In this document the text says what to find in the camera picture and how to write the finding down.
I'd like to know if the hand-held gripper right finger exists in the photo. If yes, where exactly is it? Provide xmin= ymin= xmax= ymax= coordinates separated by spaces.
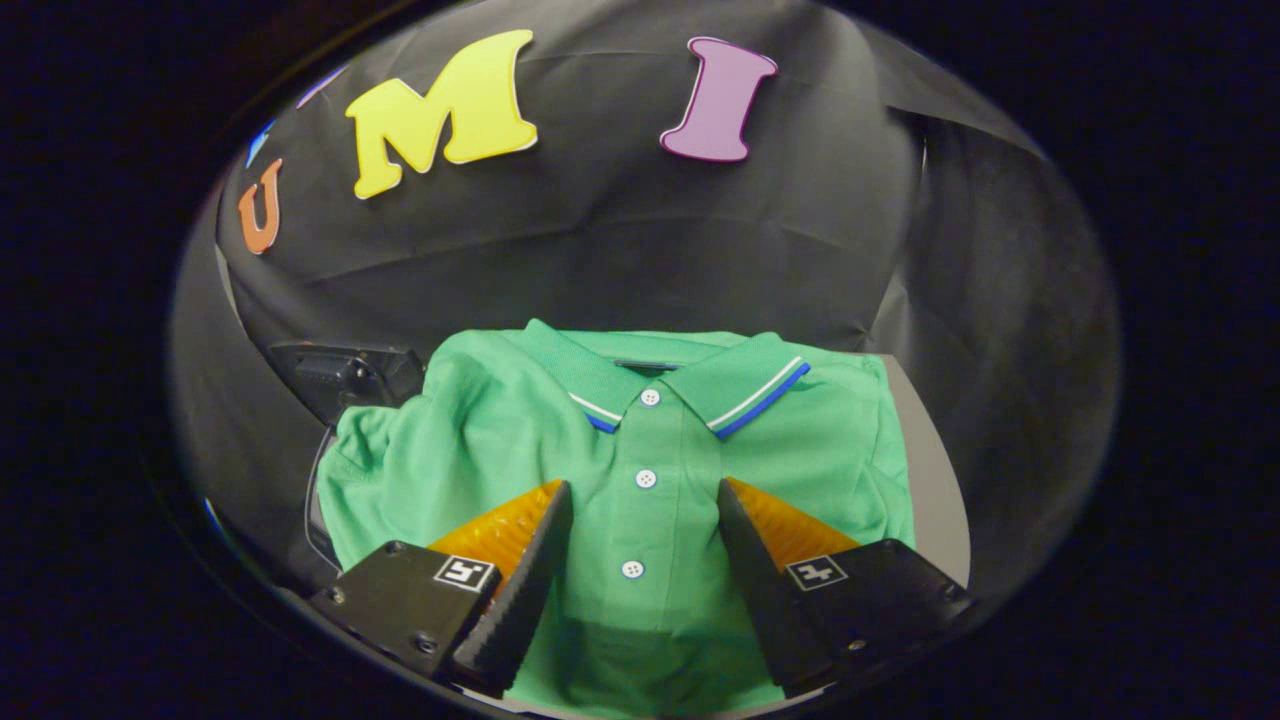
xmin=716 ymin=478 xmax=976 ymax=698

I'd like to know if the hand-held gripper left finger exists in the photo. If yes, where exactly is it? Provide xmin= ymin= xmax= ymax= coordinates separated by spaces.
xmin=310 ymin=480 xmax=574 ymax=698

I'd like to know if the green polo shirt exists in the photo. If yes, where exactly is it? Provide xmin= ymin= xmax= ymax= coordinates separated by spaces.
xmin=317 ymin=318 xmax=916 ymax=717

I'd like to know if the beige cabinet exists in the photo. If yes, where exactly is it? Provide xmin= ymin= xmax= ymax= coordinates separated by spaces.
xmin=878 ymin=353 xmax=972 ymax=587

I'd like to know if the black backdrop cloth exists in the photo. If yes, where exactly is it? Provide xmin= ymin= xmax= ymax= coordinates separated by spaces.
xmin=170 ymin=0 xmax=1121 ymax=601

